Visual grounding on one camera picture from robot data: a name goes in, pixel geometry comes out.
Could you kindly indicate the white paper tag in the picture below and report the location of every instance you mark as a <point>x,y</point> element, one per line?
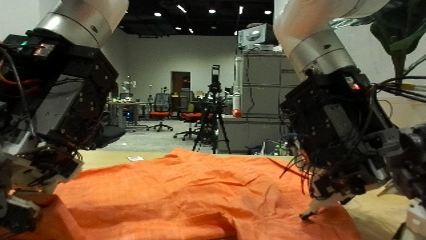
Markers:
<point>136,158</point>

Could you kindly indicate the orange button-up shirt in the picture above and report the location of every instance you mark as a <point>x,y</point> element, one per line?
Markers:
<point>200,193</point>

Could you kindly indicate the light office desk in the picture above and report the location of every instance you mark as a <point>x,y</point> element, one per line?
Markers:
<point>127,105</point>

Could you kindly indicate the orange office chair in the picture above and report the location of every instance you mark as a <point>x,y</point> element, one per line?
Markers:
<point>160,114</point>
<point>191,116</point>

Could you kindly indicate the brown door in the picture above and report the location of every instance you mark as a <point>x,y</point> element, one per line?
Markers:
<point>180,81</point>

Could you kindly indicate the long ceiling light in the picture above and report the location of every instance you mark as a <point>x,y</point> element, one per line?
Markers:
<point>241,9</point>
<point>182,8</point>
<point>191,30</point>

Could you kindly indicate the red ball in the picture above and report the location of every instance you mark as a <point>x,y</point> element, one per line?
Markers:
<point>237,113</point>

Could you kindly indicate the low grey counter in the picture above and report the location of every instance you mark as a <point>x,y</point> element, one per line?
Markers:
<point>248,133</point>

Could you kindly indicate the tall grey metal cabinet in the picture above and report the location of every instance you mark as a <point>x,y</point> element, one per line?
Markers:
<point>261,83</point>

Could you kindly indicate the grey boxy device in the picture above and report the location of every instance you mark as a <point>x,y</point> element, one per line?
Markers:
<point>257,36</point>

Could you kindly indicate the green plastic bottle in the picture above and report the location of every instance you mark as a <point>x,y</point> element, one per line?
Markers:
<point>283,149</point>

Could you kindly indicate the green leafy plant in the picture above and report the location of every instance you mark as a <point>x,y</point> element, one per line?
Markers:
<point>400,30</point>

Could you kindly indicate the black camera tripod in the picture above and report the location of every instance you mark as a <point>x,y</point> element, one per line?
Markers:
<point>213,126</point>

